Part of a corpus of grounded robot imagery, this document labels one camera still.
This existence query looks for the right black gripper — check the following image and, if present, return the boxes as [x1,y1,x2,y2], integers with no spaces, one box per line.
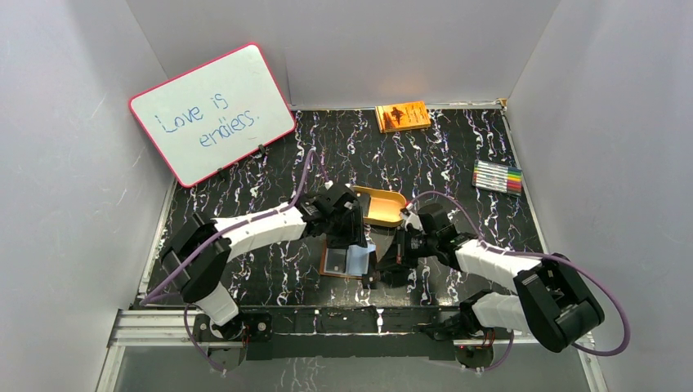
[375,226,437,270]

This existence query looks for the dark credit card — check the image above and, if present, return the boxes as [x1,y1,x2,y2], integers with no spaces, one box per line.
[375,232,400,271]

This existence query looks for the brown leather card holder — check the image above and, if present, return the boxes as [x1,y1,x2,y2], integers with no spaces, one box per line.
[319,242,377,278]

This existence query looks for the gold oval tin tray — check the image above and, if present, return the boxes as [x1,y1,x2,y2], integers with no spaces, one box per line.
[352,185,407,228]

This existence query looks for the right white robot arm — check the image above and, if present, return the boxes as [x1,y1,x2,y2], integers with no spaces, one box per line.
[376,203,605,353]

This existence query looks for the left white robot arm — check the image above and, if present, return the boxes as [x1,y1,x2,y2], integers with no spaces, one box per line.
[159,185,366,340]

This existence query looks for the colour marker pen set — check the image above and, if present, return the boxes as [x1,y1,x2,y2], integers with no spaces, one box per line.
[472,160,523,197]

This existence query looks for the orange book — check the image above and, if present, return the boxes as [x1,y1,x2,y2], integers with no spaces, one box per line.
[375,101,431,133]

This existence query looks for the pink framed whiteboard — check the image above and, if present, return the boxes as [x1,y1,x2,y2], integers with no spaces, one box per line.
[128,43,297,188]

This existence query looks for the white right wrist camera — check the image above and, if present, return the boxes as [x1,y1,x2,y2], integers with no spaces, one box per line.
[400,207,423,231]

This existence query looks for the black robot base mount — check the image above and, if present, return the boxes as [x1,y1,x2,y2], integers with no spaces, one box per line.
[189,306,510,368]

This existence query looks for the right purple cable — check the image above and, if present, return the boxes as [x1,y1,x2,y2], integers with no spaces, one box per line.
[405,190,632,359]

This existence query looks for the aluminium rail frame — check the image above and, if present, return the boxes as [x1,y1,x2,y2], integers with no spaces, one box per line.
[94,308,610,392]

